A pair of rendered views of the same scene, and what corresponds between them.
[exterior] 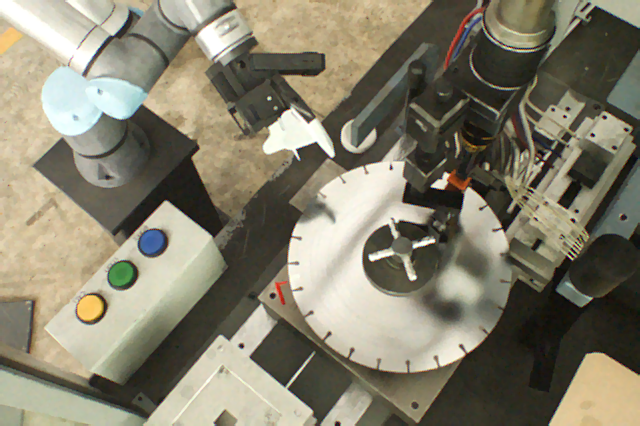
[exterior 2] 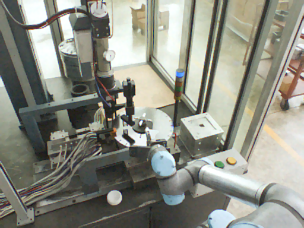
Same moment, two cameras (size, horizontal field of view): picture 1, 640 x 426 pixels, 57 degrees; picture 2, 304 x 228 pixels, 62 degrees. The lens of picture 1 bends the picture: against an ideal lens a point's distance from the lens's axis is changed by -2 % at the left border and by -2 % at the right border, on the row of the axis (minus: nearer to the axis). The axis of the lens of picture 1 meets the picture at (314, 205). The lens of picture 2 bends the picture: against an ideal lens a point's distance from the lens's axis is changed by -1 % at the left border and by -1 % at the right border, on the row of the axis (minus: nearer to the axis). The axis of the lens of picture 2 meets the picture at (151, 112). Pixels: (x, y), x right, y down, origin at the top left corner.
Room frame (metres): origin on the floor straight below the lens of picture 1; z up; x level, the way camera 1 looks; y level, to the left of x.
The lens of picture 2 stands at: (1.18, 0.33, 1.86)
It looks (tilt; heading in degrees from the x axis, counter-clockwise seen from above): 39 degrees down; 204
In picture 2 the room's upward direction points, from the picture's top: 1 degrees clockwise
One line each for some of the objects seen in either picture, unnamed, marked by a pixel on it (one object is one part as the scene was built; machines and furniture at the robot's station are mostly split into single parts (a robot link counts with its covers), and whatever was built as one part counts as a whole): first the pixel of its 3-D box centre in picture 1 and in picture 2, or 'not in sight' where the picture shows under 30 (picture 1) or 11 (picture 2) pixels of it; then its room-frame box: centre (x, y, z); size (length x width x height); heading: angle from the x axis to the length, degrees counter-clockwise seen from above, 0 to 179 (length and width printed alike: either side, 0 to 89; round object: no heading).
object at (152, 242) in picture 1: (153, 243); not in sight; (0.38, 0.27, 0.90); 0.04 x 0.04 x 0.02
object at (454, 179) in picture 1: (469, 168); (106, 135); (0.43, -0.25, 0.95); 0.10 x 0.03 x 0.07; 136
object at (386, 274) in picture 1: (400, 256); (142, 123); (0.29, -0.12, 0.96); 0.11 x 0.11 x 0.03
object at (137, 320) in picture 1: (143, 294); (214, 172); (0.32, 0.31, 0.82); 0.28 x 0.11 x 0.15; 136
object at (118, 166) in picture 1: (105, 142); not in sight; (0.65, 0.40, 0.80); 0.15 x 0.15 x 0.10
